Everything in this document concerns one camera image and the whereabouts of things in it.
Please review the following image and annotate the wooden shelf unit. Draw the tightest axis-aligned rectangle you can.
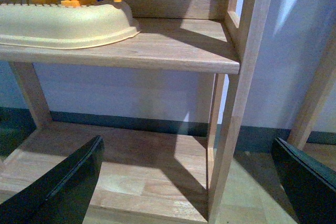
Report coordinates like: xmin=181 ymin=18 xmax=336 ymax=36
xmin=1 ymin=0 xmax=271 ymax=223

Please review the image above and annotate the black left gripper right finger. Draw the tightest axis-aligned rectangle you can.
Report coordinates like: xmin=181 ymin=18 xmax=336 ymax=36
xmin=271 ymin=138 xmax=335 ymax=223

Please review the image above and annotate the beige toy base plate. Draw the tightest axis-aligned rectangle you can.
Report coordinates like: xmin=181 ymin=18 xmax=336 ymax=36
xmin=1 ymin=1 xmax=141 ymax=49

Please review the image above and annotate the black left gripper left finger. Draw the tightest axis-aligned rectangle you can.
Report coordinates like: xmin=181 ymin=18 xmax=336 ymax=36
xmin=1 ymin=136 xmax=104 ymax=223

